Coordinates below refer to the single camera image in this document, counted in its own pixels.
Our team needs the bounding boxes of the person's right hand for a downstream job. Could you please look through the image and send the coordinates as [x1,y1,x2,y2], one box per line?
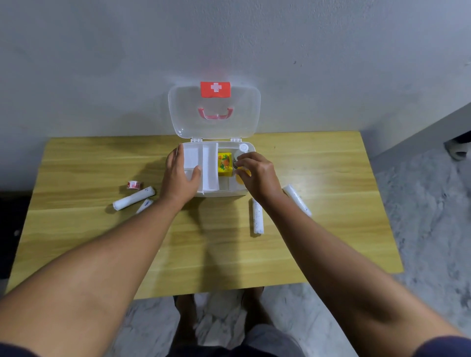
[234,151,283,205]

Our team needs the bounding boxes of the person's left hand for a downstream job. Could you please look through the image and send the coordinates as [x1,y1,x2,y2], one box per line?
[158,143,202,211]

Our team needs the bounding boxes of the yellow liquid bottle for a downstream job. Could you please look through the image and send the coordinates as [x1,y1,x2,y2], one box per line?
[235,167,253,186]

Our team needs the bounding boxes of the clear bottle with white cap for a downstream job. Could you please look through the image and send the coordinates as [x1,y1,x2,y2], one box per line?
[232,143,250,170]

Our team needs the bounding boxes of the small yellow medicine box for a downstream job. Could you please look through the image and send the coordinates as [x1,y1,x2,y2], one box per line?
[217,152,233,176]

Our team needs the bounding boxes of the white speckled bandage roll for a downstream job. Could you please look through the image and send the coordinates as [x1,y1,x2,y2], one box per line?
[252,198,265,235]
[282,184,313,218]

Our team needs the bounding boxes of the large white bandage roll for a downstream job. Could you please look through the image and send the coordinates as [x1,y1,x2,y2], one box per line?
[112,186,157,212]

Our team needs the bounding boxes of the white first aid box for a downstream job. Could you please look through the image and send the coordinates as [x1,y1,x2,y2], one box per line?
[167,81,262,198]

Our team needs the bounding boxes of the person's left forearm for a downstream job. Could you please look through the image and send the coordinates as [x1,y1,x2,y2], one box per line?
[0,197,181,357]

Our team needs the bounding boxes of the person's right forearm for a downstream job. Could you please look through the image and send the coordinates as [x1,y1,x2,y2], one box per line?
[263,191,464,357]

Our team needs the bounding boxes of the person's right foot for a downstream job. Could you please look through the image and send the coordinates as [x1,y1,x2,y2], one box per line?
[241,288,273,328]

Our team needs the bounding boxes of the person's foot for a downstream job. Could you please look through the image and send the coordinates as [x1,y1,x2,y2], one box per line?
[241,288,273,328]
[173,294,198,346]

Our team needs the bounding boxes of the person's left foot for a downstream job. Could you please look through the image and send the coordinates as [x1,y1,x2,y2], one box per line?
[173,294,198,346]

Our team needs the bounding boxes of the grey shorts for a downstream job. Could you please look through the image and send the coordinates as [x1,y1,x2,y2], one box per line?
[241,323,306,357]

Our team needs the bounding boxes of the black chair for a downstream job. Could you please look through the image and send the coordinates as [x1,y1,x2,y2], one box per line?
[0,191,32,280]

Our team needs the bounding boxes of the grey slipper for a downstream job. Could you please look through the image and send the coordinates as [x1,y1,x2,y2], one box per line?
[443,130,471,162]

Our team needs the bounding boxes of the dark blue shirt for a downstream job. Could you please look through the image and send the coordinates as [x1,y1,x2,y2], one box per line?
[0,335,471,357]

